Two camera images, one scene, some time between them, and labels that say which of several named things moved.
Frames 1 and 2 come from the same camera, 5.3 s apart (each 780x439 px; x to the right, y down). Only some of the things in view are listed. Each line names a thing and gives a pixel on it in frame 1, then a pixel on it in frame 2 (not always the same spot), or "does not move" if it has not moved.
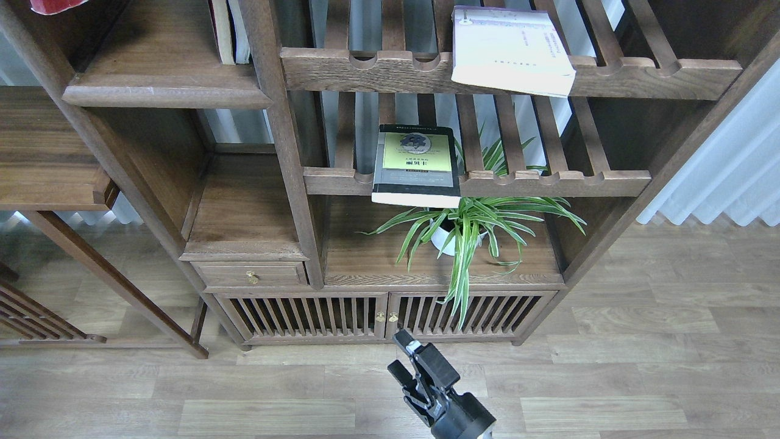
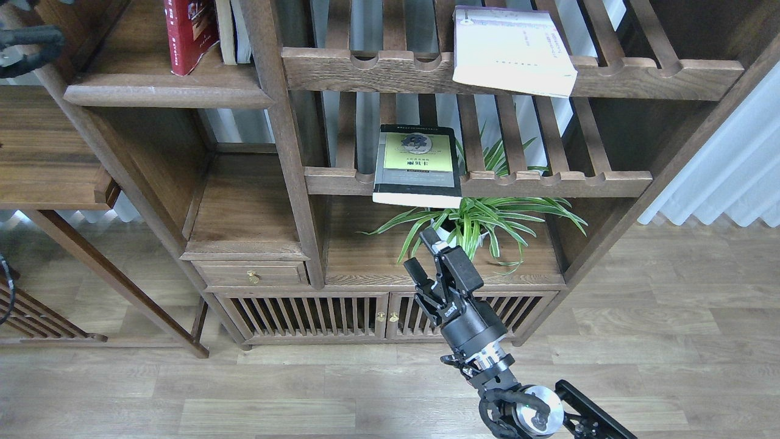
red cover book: (49, 7) -> (192, 28)
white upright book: (242, 42) does not move
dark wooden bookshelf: (336, 172) does not move
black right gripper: (448, 414) -> (466, 325)
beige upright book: (221, 21) does not move
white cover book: (514, 49) does not move
